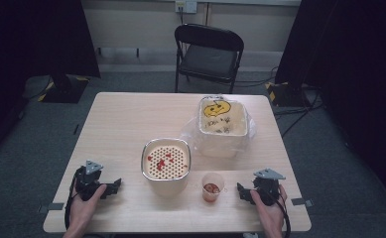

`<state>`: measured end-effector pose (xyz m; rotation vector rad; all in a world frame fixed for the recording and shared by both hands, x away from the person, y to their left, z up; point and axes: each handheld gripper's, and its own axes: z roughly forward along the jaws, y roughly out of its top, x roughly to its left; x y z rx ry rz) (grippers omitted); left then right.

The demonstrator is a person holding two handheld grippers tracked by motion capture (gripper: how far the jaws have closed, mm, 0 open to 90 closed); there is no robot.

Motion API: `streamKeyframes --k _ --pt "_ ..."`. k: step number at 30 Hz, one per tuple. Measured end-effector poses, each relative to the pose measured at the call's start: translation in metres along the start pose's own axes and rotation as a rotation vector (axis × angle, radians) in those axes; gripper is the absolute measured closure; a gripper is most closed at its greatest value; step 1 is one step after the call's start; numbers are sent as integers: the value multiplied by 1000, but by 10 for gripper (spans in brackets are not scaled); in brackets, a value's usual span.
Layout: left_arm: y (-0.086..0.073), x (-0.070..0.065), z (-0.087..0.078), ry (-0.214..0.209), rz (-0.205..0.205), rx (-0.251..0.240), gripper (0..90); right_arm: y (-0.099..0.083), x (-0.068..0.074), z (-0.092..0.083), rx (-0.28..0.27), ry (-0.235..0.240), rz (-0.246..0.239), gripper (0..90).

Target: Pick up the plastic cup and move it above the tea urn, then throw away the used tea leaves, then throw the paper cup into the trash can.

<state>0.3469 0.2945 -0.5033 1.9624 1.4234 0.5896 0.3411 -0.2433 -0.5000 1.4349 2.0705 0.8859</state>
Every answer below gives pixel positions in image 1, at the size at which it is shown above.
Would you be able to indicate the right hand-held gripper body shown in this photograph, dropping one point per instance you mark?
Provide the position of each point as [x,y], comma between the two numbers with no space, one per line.
[267,188]

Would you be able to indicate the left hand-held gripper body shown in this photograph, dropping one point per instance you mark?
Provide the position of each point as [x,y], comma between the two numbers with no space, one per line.
[87,180]

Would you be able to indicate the small clear plastic cup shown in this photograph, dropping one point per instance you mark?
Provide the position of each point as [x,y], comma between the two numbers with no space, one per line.
[212,191]

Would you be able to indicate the beige bin with perforated strainer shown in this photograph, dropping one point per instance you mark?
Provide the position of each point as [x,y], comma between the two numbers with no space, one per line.
[166,163]

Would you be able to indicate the person's right hand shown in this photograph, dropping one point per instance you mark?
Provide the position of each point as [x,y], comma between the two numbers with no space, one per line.
[270,211]

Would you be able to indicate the person's left hand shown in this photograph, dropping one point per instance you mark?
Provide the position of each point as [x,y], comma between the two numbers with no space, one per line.
[83,209]

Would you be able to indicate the grey table clamp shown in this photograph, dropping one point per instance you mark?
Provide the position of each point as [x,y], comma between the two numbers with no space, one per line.
[301,201]
[51,207]

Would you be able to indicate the beige bin with plastic bag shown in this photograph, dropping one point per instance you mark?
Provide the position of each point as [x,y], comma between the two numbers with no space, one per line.
[222,124]

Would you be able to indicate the black stand base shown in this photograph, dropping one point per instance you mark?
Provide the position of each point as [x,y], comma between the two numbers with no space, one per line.
[64,89]
[288,94]

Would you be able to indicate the black folding chair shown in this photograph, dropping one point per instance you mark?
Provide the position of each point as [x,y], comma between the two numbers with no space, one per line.
[208,56]

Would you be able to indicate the black curtain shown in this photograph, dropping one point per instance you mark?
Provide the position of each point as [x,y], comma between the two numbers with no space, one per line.
[352,66]
[31,49]

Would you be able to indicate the white wall socket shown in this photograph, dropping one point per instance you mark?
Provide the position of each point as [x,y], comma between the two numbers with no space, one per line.
[186,6]

